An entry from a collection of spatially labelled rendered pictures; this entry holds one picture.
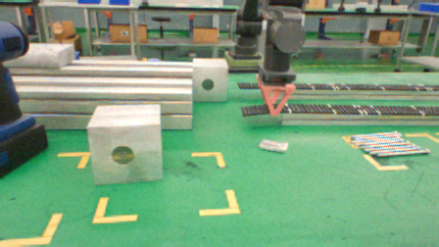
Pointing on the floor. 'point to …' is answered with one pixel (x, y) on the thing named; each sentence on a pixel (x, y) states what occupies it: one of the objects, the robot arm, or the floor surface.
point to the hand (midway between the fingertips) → (271, 108)
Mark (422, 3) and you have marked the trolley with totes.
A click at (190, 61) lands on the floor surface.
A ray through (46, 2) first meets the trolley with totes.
